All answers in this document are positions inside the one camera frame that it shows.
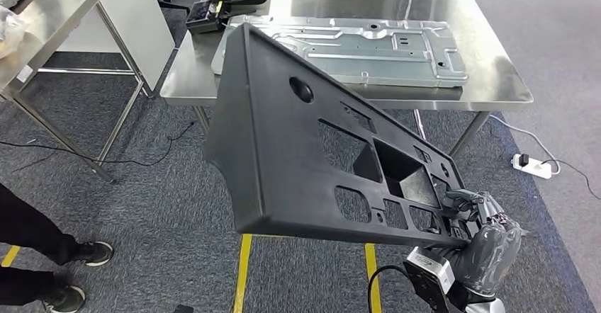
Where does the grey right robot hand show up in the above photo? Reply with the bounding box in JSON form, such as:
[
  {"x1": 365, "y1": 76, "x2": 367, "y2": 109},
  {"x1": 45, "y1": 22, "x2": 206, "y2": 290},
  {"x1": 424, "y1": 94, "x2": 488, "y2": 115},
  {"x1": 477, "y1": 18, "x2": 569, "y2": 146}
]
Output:
[{"x1": 441, "y1": 188, "x2": 524, "y2": 297}]

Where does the long black plastic panel part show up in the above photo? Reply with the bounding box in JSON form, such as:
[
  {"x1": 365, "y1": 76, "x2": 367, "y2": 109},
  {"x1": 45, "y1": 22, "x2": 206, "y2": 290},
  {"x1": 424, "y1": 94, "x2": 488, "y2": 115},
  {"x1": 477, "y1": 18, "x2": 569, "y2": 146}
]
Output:
[{"x1": 203, "y1": 22, "x2": 473, "y2": 250}]

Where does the stainless steel workbench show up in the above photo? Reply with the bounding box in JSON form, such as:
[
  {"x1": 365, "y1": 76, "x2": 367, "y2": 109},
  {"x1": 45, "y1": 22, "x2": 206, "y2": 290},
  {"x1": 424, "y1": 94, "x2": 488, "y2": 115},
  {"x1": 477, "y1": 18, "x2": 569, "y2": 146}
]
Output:
[{"x1": 159, "y1": 0, "x2": 535, "y2": 158}]

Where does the white power strip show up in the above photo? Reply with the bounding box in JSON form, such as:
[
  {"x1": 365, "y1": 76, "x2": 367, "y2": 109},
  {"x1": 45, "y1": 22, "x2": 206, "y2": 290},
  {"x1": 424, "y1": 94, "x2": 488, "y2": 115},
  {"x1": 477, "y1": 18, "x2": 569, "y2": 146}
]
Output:
[{"x1": 510, "y1": 153, "x2": 553, "y2": 181}]

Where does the stamped sheet metal plate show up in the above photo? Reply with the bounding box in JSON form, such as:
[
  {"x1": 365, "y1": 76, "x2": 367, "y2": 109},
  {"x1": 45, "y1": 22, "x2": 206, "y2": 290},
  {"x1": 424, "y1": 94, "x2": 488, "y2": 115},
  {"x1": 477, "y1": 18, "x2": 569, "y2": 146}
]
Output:
[{"x1": 211, "y1": 14, "x2": 469, "y2": 89}]

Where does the yellow floor tape square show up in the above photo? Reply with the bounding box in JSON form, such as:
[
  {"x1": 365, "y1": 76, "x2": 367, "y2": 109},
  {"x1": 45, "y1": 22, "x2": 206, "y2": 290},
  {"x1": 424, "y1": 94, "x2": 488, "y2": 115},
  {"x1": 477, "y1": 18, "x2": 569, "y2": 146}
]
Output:
[
  {"x1": 233, "y1": 234, "x2": 382, "y2": 313},
  {"x1": 0, "y1": 245, "x2": 21, "y2": 268}
]

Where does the white panel board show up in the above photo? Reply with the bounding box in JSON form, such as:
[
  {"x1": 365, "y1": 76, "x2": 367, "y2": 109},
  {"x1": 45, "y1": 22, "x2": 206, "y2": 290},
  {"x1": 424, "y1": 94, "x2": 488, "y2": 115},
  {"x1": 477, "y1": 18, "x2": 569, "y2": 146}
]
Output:
[{"x1": 56, "y1": 0, "x2": 176, "y2": 98}]

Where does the person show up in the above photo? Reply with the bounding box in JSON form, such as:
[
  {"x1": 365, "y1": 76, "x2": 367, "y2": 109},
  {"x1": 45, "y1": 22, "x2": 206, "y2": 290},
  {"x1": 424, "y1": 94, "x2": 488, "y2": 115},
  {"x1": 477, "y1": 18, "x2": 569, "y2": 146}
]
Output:
[{"x1": 0, "y1": 184, "x2": 115, "y2": 313}]

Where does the small stainless steel table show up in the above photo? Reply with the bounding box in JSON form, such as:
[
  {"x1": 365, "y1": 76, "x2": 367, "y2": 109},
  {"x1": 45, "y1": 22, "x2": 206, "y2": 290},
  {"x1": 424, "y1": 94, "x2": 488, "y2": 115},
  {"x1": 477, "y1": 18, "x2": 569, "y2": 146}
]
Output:
[{"x1": 0, "y1": 0, "x2": 147, "y2": 184}]

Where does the clear plastic bag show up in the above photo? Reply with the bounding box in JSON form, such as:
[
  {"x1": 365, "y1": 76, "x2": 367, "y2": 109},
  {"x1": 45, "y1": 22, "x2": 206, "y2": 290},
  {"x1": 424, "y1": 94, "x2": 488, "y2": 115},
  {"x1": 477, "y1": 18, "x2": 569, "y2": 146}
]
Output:
[{"x1": 0, "y1": 6, "x2": 27, "y2": 61}]

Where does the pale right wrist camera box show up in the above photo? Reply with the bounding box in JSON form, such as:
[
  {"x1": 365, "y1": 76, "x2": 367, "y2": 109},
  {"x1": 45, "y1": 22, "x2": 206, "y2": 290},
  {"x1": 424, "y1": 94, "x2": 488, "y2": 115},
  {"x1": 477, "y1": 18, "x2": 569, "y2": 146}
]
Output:
[{"x1": 403, "y1": 247, "x2": 456, "y2": 297}]

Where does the black right camera bracket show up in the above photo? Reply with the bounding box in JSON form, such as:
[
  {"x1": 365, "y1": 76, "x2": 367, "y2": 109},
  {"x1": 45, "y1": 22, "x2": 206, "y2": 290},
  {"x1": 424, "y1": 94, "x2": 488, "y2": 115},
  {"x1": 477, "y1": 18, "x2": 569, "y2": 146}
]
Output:
[{"x1": 407, "y1": 266, "x2": 471, "y2": 313}]

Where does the black power cable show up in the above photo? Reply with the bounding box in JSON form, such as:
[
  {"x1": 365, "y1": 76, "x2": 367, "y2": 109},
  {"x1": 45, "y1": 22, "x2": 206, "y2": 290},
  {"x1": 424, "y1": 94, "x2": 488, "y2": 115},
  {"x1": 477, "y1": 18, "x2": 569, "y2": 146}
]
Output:
[{"x1": 539, "y1": 158, "x2": 601, "y2": 202}]

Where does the white power cable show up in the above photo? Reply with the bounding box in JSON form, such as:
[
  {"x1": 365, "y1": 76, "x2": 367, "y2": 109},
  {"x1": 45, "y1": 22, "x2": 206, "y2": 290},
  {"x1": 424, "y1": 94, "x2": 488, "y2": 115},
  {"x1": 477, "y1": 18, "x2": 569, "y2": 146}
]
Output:
[{"x1": 488, "y1": 113, "x2": 562, "y2": 176}]

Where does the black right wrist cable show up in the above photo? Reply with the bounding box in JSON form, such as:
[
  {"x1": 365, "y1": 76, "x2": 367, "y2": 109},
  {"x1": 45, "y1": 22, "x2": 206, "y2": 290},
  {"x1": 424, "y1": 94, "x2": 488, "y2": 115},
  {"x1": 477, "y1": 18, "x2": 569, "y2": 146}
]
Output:
[{"x1": 366, "y1": 264, "x2": 410, "y2": 313}]

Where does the thin black floor cable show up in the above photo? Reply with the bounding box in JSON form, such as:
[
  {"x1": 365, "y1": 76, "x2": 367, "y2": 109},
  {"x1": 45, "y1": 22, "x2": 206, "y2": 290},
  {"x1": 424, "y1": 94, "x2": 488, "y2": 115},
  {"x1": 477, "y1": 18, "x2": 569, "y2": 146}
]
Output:
[{"x1": 0, "y1": 120, "x2": 196, "y2": 167}]

